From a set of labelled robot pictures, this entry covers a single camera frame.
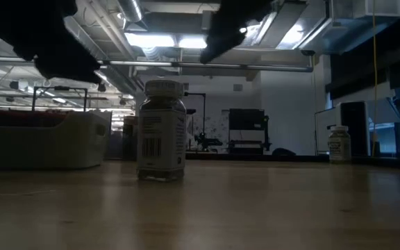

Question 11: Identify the white and black cabinet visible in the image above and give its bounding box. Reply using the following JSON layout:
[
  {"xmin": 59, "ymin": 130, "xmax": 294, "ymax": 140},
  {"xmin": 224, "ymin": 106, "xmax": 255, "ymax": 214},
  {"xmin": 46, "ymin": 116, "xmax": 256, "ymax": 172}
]
[{"xmin": 314, "ymin": 100, "xmax": 400, "ymax": 157}]

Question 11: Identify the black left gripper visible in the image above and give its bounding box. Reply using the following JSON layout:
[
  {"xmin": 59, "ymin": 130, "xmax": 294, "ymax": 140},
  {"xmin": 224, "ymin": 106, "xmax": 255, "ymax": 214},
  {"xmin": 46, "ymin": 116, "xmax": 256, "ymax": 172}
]
[{"xmin": 0, "ymin": 0, "xmax": 103, "ymax": 84}]

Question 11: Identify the rectangular silver air duct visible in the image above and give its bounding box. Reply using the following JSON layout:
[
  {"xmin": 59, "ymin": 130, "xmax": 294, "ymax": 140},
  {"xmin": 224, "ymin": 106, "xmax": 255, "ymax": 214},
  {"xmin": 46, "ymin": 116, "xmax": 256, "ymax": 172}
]
[{"xmin": 299, "ymin": 0, "xmax": 400, "ymax": 56}]

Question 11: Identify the grey ceiling box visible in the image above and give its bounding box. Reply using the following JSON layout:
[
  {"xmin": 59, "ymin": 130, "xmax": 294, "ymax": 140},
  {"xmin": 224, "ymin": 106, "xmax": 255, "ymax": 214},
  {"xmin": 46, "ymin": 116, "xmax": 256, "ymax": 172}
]
[{"xmin": 201, "ymin": 10, "xmax": 218, "ymax": 32}]

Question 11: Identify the angled silver ceiling panel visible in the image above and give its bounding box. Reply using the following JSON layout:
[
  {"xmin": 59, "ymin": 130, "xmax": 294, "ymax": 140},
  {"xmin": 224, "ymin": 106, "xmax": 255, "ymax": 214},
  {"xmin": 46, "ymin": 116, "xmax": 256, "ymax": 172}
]
[{"xmin": 236, "ymin": 0, "xmax": 308, "ymax": 50}]

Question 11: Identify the black equipment cart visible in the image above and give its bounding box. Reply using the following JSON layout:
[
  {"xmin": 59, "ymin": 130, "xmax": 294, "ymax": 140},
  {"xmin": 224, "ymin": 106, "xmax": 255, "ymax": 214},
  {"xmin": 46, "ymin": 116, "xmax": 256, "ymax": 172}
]
[{"xmin": 228, "ymin": 108, "xmax": 272, "ymax": 156}]

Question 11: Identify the ceiling light panel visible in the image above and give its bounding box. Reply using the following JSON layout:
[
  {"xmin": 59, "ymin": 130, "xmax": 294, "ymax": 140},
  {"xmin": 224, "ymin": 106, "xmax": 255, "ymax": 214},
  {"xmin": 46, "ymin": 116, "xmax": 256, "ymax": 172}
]
[
  {"xmin": 178, "ymin": 35, "xmax": 208, "ymax": 49},
  {"xmin": 125, "ymin": 33, "xmax": 176, "ymax": 49}
]

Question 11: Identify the corrugated silver air duct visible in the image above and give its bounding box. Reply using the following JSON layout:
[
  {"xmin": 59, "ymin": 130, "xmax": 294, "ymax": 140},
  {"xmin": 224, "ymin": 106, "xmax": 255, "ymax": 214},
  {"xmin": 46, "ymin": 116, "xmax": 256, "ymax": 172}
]
[{"xmin": 64, "ymin": 17, "xmax": 108, "ymax": 60}]

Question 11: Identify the white bottle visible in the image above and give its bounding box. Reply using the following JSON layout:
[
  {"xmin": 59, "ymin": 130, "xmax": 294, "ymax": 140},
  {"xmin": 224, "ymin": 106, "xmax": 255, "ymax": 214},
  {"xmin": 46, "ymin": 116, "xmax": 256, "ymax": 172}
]
[{"xmin": 136, "ymin": 79, "xmax": 188, "ymax": 183}]

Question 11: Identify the tall black frame rig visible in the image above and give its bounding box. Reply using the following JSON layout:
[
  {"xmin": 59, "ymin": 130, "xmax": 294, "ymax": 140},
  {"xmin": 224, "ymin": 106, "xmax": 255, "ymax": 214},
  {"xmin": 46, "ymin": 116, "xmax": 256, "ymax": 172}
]
[{"xmin": 184, "ymin": 91, "xmax": 207, "ymax": 152}]

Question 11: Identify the round silver air duct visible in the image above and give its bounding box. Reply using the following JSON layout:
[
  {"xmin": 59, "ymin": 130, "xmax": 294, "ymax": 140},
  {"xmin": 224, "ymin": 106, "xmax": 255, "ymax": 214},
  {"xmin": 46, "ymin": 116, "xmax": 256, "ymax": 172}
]
[{"xmin": 116, "ymin": 0, "xmax": 146, "ymax": 24}]

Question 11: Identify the long grey ceiling pipe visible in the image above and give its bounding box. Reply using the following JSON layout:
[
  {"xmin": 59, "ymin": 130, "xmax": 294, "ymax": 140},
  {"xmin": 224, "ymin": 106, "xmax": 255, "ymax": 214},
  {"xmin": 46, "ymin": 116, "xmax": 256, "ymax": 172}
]
[{"xmin": 0, "ymin": 55, "xmax": 314, "ymax": 73}]

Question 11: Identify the white plastic bin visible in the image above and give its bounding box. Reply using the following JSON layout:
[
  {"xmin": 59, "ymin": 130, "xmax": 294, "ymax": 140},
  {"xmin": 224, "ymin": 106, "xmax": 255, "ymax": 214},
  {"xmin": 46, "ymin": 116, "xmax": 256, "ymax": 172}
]
[{"xmin": 0, "ymin": 110, "xmax": 108, "ymax": 170}]

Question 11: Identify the small white-lidded spice jar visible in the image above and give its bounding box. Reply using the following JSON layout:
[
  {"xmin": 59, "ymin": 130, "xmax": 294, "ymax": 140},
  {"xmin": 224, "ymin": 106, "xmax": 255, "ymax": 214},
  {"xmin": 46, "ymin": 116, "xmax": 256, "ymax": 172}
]
[{"xmin": 328, "ymin": 125, "xmax": 352, "ymax": 164}]

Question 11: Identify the hanging yellow cable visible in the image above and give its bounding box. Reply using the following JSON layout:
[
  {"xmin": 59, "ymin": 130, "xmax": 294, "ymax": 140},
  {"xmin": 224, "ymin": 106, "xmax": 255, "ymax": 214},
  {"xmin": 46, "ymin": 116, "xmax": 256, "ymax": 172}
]
[{"xmin": 371, "ymin": 0, "xmax": 378, "ymax": 157}]

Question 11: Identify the red spice packet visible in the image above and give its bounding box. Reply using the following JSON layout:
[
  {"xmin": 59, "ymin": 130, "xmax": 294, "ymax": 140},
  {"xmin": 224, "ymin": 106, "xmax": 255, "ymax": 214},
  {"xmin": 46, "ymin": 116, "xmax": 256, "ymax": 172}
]
[{"xmin": 0, "ymin": 110, "xmax": 44, "ymax": 128}]

